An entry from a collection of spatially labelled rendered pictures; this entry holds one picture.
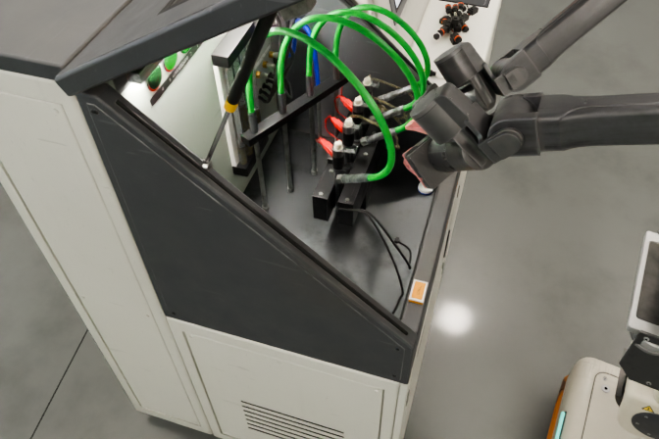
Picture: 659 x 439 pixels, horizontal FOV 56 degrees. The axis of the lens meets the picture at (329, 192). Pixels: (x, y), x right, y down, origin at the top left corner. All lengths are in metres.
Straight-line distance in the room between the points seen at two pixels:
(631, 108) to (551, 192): 2.11
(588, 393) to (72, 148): 1.58
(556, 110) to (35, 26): 0.80
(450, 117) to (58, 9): 0.68
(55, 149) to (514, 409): 1.69
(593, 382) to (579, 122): 1.37
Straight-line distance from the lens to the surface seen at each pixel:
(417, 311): 1.30
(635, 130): 0.83
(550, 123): 0.82
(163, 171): 1.07
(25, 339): 2.62
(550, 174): 3.00
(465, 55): 1.13
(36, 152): 1.23
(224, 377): 1.69
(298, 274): 1.15
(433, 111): 0.85
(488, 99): 1.14
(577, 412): 2.04
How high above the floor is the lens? 2.04
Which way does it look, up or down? 47 degrees down
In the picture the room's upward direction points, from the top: 2 degrees counter-clockwise
